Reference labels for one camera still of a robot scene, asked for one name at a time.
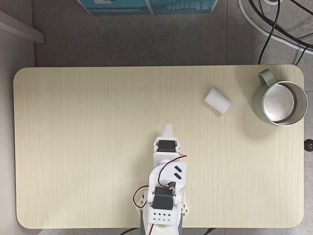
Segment white gauze dressing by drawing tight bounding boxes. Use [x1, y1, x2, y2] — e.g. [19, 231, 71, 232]
[203, 86, 233, 117]

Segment grey table clamp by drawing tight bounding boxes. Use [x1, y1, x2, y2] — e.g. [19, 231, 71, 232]
[138, 208, 145, 232]

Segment green mug steel interior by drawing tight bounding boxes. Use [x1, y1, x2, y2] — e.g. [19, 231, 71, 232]
[251, 69, 309, 127]

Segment white ledge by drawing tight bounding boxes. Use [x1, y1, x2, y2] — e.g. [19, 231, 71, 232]
[0, 10, 45, 45]

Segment red black servo wire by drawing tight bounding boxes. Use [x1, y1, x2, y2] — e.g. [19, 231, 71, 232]
[158, 154, 188, 187]
[133, 186, 149, 209]

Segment thick white cable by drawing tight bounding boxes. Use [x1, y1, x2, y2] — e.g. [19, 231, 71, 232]
[237, 0, 313, 54]

